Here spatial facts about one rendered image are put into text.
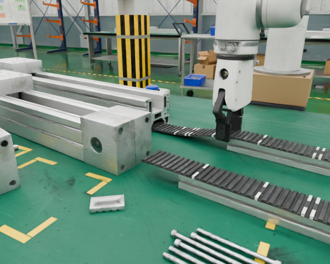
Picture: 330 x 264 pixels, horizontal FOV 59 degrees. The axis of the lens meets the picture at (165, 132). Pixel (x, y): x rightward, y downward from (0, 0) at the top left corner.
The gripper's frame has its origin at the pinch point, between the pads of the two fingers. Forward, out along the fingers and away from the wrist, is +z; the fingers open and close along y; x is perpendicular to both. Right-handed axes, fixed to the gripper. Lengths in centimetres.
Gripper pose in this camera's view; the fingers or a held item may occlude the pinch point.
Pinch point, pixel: (229, 128)
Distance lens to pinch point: 64.9
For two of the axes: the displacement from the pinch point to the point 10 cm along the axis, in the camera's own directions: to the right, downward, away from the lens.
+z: 0.0, 9.3, 3.6
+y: 5.8, -2.9, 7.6
